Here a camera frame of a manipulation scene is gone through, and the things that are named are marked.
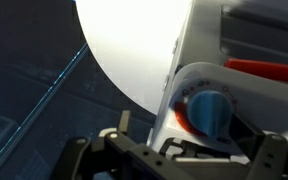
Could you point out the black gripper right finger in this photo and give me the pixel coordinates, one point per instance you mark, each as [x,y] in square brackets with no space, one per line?
[277,160]

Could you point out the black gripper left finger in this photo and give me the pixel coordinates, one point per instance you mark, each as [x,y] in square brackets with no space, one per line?
[117,156]

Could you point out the blue knob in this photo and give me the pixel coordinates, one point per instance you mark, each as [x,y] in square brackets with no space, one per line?
[210,111]

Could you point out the grey toy stove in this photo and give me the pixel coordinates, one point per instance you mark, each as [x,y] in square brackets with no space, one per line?
[197,40]

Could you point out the oven door with glass window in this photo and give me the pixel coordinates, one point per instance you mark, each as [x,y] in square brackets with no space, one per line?
[260,40]

